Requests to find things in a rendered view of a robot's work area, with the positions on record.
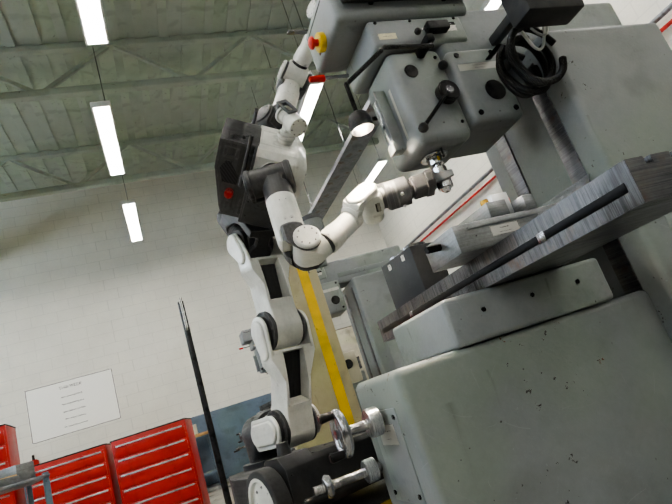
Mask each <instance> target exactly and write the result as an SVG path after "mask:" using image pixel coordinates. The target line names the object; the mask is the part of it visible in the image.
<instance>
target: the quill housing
mask: <svg viewBox="0 0 672 504"><path fill-rule="evenodd" d="M439 62H440V58H439V56H438V55H437V53H435V52H433V51H428V52H427V53H426V55H425V57H424V58H417V56H416V54H415V52H414V53H403V54H392V55H389V56H387V57H386V58H385V60H384V62H383V64H382V66H381V68H380V70H379V72H378V74H377V76H376V77H375V79H374V81H373V83H372V85H371V87H370V89H369V93H368V94H369V98H370V96H371V94H372V92H374V91H375V92H376V91H384V92H385V95H386V97H387V100H388V102H389V105H390V108H391V110H392V113H393V115H394V118H395V120H396V123H397V126H398V128H399V131H400V133H401V136H402V138H403V141H404V143H405V146H406V150H405V152H404V153H403V154H402V155H400V156H394V157H392V158H393V161H394V163H395V166H396V168H397V169H398V170H399V171H401V172H408V171H414V170H419V169H425V168H429V165H422V164H421V162H420V160H421V159H422V158H423V157H424V156H425V155H427V154H428V153H430V152H433V151H435V150H439V149H440V148H441V147H442V149H445V150H447V155H446V156H445V157H444V158H443V160H444V164H445V163H447V161H448V160H449V159H450V158H451V157H452V156H453V155H454V154H455V153H456V152H457V151H458V149H459V148H460V147H461V146H462V145H463V144H464V143H465V142H466V141H467V140H468V138H469V137H470V132H471V131H470V128H469V126H468V123H467V121H466V119H465V116H464V114H463V112H462V109H461V107H460V105H459V102H458V100H456V101H455V102H454V103H453V104H444V103H442V105H441V106H440V108H439V109H438V111H437V112H436V113H435V115H434V116H433V118H432V119H431V121H430V122H429V124H428V126H429V129H428V131H427V132H426V133H421V132H419V130H418V125H419V124H420V123H422V122H425V121H426V119H427V118H428V116H429V115H430V113H431V112H432V110H433V109H434V108H435V106H436V105H437V103H438V102H439V100H438V99H437V97H436V95H435V89H436V87H437V86H438V84H439V83H440V82H441V81H443V80H449V79H448V77H447V75H446V72H445V70H440V69H439V68H438V63H439ZM444 164H443V165H444Z"/></svg>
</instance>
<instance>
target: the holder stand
mask: <svg viewBox="0 0 672 504"><path fill-rule="evenodd" d="M431 243H432V242H429V243H425V242H424V241H421V242H416V243H413V244H410V245H408V246H406V247H404V248H403V249H402V252H401V253H400V254H397V255H395V256H393V257H391V258H390V259H389V262H388V263H387V264H385V265H384V266H383V267H382V271H383V274H384V277H385V280H386V282H387V285H388V288H389V291H390V294H391V297H392V300H393V302H394V305H395V308H396V309H398V308H399V307H401V306H402V305H404V304H405V303H407V302H408V301H410V300H411V299H413V298H415V297H416V296H418V295H419V294H421V293H422V292H424V291H425V290H427V289H428V288H430V287H431V286H433V285H434V284H436V283H437V282H439V281H440V280H442V279H443V278H445V277H446V276H448V275H449V273H448V270H443V271H439V272H435V273H434V272H433V271H432V268H431V265H430V263H429V260H428V257H427V255H426V253H425V251H424V249H425V247H426V246H428V245H429V244H431Z"/></svg>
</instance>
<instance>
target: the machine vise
mask: <svg viewBox="0 0 672 504"><path fill-rule="evenodd" d="M556 204H557V203H556ZM556 204H552V205H547V206H542V207H538V208H537V205H536V202H535V200H534V198H533V196H532V194H526V195H521V196H520V197H519V198H517V199H516V200H515V201H513V202H512V203H511V205H512V207H513V209H514V213H511V214H506V215H502V216H497V217H492V218H488V219H483V220H479V221H474V222H470V223H465V224H461V225H456V226H452V227H450V228H449V229H448V230H447V231H445V232H444V233H443V234H442V235H440V236H439V237H438V238H437V239H435V240H434V241H433V242H432V243H431V244H429V245H428V246H430V245H434V244H441V246H442V250H441V251H438V252H434V253H430V254H426V255H427V257H428V260H429V263H430V265H431V268H432V271H433V272H434V273H435V272H439V271H443V270H447V269H451V268H455V267H459V266H463V265H465V264H466V263H468V262H469V261H471V260H472V259H474V258H475V257H477V256H478V255H480V254H481V253H483V252H484V251H486V250H487V249H489V248H490V247H492V246H493V245H495V244H496V243H498V242H500V241H501V240H503V239H504V238H506V237H507V236H509V235H510V234H512V233H513V232H515V231H516V230H518V229H519V228H521V227H522V226H524V225H525V224H527V223H528V222H530V221H531V220H533V219H534V218H536V217H537V216H539V215H541V214H542V213H544V212H545V211H547V210H548V209H550V208H551V207H553V206H554V205H556Z"/></svg>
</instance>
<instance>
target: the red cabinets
mask: <svg viewBox="0 0 672 504"><path fill-rule="evenodd" d="M15 428H16V427H14V426H11V425H8V424H2V425H0V470H3V469H6V468H9V467H11V466H14V465H18V464H20V457H19V450H18V443H17V436H16V429H15ZM34 468H35V475H36V477H37V476H40V475H42V473H44V472H47V471H48V473H50V476H49V479H50V485H51V492H52V498H53V504H211V503H210V499H209V494H208V490H207V486H206V482H205V477H204V473H203V469H202V464H201V460H200V456H199V451H198V447H197V443H196V439H195V434H194V430H193V426H192V421H191V418H182V419H179V420H176V421H173V422H170V423H167V424H163V425H160V426H157V427H154V428H151V429H148V430H145V431H141V432H138V433H135V434H132V435H129V436H126V437H123V438H119V439H116V440H113V441H110V443H104V444H101V445H98V446H95V447H91V448H88V449H85V450H82V451H79V452H75V453H72V454H69V455H66V456H63V457H60V458H56V459H53V460H50V461H47V462H44V463H40V464H37V465H34ZM32 491H33V497H34V504H46V498H45V492H44V485H43V480H41V481H39V482H37V483H35V484H33V485H32ZM0 504H26V498H25V491H24V488H21V489H18V490H14V491H11V492H8V493H5V494H2V495H0Z"/></svg>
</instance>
